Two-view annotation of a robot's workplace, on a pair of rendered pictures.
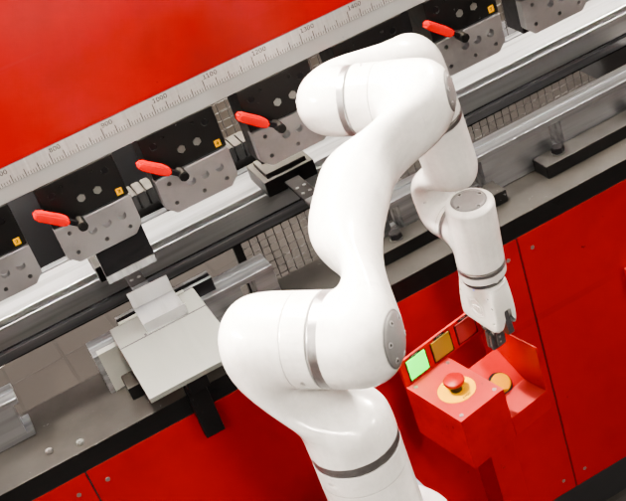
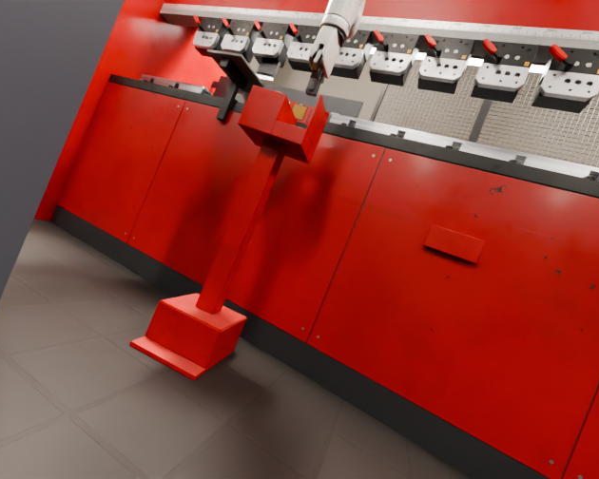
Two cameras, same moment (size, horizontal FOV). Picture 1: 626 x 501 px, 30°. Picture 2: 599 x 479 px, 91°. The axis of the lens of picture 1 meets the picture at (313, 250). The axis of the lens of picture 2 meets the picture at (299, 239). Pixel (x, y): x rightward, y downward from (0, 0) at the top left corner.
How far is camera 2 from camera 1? 2.28 m
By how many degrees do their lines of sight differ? 47
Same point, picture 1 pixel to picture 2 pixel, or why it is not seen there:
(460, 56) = (433, 68)
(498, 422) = (268, 111)
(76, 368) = not seen: hidden behind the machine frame
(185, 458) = (206, 124)
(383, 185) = not seen: outside the picture
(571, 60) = not seen: hidden behind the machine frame
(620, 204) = (457, 181)
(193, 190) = (299, 52)
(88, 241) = (260, 47)
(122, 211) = (276, 44)
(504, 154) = (419, 137)
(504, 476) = (253, 178)
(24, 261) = (242, 41)
